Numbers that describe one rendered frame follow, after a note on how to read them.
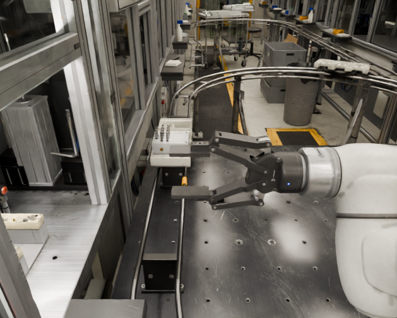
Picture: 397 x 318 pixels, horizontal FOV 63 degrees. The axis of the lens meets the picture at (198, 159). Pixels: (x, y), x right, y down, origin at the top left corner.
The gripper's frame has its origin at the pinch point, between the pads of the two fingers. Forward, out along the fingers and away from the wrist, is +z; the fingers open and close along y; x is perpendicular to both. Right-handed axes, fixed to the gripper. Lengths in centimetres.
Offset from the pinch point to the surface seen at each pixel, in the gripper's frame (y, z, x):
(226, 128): -111, -33, -269
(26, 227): -16.0, 34.5, -3.5
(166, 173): -37, 10, -59
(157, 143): -20, 12, -51
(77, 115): 3.6, 24.9, -18.5
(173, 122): -25, 9, -82
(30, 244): -20.8, 34.8, -3.4
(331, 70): -29, -101, -189
